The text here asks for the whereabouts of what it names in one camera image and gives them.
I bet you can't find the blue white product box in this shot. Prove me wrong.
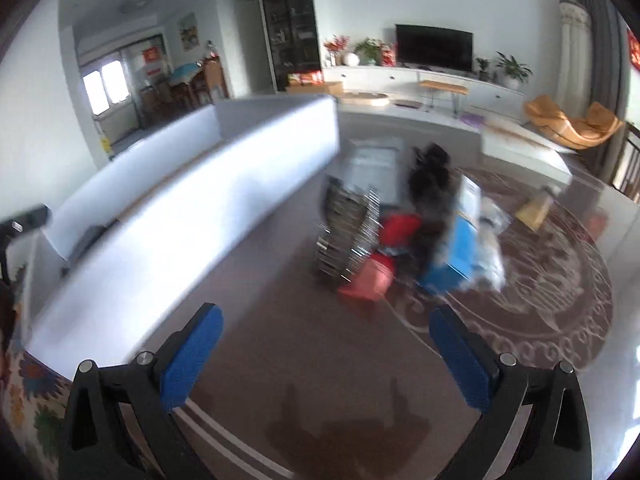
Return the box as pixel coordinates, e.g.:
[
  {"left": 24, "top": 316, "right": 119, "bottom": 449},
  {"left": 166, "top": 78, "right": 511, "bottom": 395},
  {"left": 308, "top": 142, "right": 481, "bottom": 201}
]
[{"left": 418, "top": 174, "right": 482, "bottom": 296}]

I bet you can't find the gold cosmetic tube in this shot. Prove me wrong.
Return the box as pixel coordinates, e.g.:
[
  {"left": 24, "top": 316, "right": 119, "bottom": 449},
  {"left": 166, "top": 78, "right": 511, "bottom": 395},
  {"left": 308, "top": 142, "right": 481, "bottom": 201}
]
[{"left": 515, "top": 184, "right": 561, "bottom": 232}]

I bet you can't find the black cloth bundle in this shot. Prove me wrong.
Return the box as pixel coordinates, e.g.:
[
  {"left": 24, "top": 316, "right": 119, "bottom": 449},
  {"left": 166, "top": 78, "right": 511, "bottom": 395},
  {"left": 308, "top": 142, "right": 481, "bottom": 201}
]
[{"left": 400, "top": 143, "right": 457, "bottom": 284}]

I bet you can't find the black striped snack packet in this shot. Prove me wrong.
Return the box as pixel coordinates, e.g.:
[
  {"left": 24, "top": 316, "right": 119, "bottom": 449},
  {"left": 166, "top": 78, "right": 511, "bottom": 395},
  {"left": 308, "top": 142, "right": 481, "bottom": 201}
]
[{"left": 316, "top": 177, "right": 381, "bottom": 282}]

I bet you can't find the phone case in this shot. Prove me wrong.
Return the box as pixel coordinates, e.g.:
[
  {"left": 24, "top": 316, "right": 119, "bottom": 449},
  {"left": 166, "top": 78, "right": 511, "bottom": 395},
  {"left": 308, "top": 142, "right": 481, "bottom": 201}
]
[{"left": 343, "top": 136, "right": 405, "bottom": 207}]

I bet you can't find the large white storage box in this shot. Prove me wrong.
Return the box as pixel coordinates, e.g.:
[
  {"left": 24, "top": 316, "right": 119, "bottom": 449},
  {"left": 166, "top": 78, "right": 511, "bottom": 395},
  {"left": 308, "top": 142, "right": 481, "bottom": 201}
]
[{"left": 25, "top": 94, "right": 340, "bottom": 378}]

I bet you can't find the orange lounge chair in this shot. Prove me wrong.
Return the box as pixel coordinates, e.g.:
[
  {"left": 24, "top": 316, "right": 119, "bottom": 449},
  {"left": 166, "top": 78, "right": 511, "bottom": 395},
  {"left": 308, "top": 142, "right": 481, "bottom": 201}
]
[{"left": 523, "top": 96, "right": 623, "bottom": 151}]

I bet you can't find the purple round floor mat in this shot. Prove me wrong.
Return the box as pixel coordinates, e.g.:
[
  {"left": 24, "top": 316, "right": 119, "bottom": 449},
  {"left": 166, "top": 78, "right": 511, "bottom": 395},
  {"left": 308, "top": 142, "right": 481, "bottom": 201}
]
[{"left": 459, "top": 113, "right": 485, "bottom": 129}]

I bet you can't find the white TV cabinet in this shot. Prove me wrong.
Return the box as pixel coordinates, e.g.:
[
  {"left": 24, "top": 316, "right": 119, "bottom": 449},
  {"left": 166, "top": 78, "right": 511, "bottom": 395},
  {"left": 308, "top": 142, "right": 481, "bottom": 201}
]
[{"left": 323, "top": 66, "right": 525, "bottom": 122}]

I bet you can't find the grey curtain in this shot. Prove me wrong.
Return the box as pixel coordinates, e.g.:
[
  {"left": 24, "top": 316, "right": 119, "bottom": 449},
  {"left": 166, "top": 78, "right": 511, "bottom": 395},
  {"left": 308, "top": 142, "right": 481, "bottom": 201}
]
[{"left": 577, "top": 0, "right": 630, "bottom": 183}]

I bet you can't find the small dark potted plant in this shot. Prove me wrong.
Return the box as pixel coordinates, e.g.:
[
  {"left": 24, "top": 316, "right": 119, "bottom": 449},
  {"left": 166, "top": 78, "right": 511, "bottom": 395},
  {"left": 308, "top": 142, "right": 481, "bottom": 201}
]
[{"left": 475, "top": 58, "right": 491, "bottom": 81}]

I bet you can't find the green potted plant white pot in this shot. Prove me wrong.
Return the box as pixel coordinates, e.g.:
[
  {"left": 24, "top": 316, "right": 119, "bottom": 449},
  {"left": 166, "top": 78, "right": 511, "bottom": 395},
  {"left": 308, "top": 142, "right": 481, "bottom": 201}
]
[{"left": 497, "top": 51, "right": 533, "bottom": 90}]

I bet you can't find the small wooden bench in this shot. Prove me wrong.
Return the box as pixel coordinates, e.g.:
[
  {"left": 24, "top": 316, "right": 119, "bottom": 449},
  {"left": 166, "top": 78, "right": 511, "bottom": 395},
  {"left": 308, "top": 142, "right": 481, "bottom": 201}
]
[{"left": 418, "top": 79, "right": 469, "bottom": 117}]

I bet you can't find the beige round floor cushion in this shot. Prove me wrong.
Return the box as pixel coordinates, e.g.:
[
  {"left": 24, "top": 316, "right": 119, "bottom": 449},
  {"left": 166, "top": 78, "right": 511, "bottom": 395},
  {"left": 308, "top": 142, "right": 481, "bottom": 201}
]
[{"left": 338, "top": 92, "right": 390, "bottom": 107}]

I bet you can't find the black flat television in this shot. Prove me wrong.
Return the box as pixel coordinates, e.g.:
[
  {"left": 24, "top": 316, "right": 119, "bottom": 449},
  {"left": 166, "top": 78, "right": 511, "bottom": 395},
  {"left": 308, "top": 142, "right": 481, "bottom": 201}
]
[{"left": 395, "top": 24, "right": 474, "bottom": 72}]

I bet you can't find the cardboard box on floor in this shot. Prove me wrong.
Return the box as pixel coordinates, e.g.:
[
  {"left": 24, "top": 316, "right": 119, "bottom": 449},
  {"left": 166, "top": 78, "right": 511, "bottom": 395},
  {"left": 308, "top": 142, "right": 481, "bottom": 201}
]
[{"left": 286, "top": 81, "right": 344, "bottom": 96}]

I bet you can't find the green leafy plant left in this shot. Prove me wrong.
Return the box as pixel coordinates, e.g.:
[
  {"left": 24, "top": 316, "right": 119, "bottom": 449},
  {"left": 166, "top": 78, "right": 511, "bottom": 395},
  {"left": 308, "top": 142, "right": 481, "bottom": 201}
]
[{"left": 354, "top": 37, "right": 384, "bottom": 66}]

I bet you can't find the red flower vase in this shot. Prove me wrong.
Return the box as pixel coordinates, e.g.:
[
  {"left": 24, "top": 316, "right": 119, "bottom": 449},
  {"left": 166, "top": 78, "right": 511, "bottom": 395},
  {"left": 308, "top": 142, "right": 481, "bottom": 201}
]
[{"left": 323, "top": 35, "right": 349, "bottom": 67}]

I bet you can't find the black display shelf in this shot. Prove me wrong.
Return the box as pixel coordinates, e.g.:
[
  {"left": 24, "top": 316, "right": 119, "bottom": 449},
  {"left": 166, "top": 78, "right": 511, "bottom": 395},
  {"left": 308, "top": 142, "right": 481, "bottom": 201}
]
[{"left": 262, "top": 0, "right": 321, "bottom": 92}]

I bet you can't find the red wall hanging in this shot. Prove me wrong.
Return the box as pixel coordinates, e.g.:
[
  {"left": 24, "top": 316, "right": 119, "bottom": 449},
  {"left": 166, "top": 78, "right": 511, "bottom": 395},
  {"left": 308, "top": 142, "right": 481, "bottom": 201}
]
[{"left": 627, "top": 28, "right": 640, "bottom": 72}]

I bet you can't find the framed wall painting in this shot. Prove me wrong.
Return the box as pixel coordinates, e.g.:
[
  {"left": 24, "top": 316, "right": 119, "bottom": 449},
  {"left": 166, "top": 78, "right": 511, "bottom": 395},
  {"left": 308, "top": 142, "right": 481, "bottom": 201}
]
[{"left": 177, "top": 12, "right": 200, "bottom": 52}]

